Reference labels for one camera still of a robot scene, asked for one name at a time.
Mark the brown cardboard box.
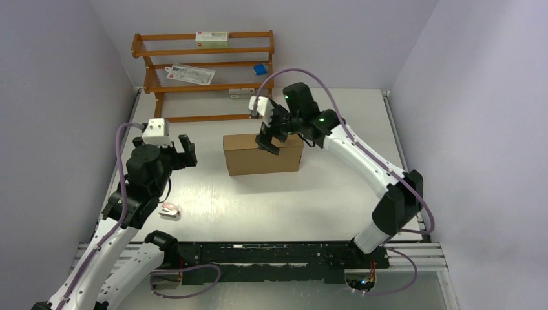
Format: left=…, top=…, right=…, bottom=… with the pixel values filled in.
left=223, top=134, right=304, bottom=176

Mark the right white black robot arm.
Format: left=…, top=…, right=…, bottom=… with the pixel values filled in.
left=249, top=82, right=423, bottom=267

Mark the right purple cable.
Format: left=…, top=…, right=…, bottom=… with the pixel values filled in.
left=251, top=68, right=436, bottom=297

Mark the small white red package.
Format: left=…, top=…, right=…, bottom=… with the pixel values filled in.
left=158, top=203, right=180, bottom=220

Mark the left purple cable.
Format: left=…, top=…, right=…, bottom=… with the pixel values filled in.
left=54, top=122, right=222, bottom=310

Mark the clear plastic packaged item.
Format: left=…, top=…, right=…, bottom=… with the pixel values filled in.
left=164, top=64, right=216, bottom=85

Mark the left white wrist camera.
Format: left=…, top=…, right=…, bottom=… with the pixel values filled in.
left=142, top=118, right=171, bottom=148

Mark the small grey product box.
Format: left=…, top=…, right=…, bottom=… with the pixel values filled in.
left=228, top=88, right=255, bottom=99

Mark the purple cable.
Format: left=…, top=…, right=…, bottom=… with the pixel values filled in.
left=54, top=122, right=222, bottom=310
left=251, top=68, right=436, bottom=297

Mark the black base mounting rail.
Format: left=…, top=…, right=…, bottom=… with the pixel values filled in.
left=160, top=241, right=390, bottom=285

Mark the orange wooden shelf rack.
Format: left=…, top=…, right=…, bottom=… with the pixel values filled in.
left=131, top=30, right=275, bottom=118

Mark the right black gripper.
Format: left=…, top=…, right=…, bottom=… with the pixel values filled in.
left=255, top=102, right=302, bottom=156

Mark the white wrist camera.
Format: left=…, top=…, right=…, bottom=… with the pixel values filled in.
left=248, top=96, right=274, bottom=127
left=142, top=118, right=171, bottom=148

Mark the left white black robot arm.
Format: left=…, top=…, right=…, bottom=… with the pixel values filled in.
left=32, top=134, right=197, bottom=309

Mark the white green product box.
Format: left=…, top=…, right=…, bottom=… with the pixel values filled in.
left=195, top=31, right=229, bottom=49

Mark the small blue block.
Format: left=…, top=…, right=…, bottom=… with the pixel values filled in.
left=253, top=63, right=268, bottom=76

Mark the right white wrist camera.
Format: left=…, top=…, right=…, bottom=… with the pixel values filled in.
left=248, top=96, right=274, bottom=127

